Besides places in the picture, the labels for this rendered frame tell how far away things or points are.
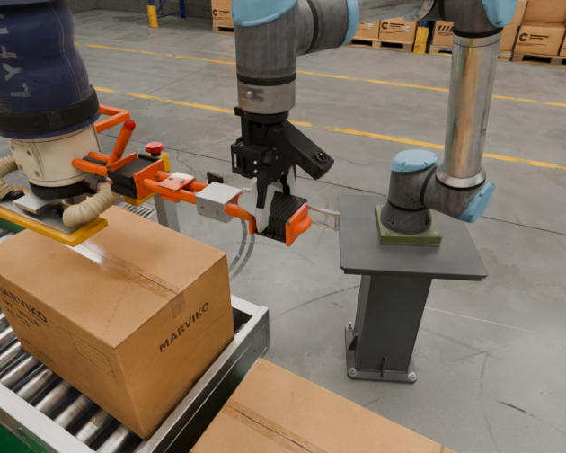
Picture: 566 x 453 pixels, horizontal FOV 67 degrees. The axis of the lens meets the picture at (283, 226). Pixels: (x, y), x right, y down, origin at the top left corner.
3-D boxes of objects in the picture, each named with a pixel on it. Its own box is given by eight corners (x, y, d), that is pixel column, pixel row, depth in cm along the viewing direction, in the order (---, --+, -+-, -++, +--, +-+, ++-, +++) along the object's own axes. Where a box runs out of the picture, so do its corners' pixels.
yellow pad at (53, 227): (-21, 209, 105) (-29, 191, 102) (17, 190, 113) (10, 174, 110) (74, 249, 92) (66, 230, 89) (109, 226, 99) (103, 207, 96)
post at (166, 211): (180, 333, 219) (143, 155, 162) (188, 324, 224) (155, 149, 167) (190, 338, 217) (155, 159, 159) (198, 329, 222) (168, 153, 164)
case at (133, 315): (22, 348, 144) (-28, 255, 121) (117, 279, 171) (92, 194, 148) (146, 442, 117) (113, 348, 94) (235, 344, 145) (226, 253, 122)
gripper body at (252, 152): (255, 159, 79) (252, 95, 72) (296, 171, 76) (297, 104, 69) (231, 176, 74) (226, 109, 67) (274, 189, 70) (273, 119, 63)
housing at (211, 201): (196, 215, 84) (193, 195, 81) (216, 199, 89) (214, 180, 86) (225, 225, 81) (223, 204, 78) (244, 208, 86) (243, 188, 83)
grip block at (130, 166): (109, 192, 91) (102, 168, 88) (142, 173, 98) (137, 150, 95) (138, 202, 88) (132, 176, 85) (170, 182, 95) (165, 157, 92)
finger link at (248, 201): (239, 224, 78) (248, 174, 75) (266, 234, 75) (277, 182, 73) (229, 226, 75) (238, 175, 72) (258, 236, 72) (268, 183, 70)
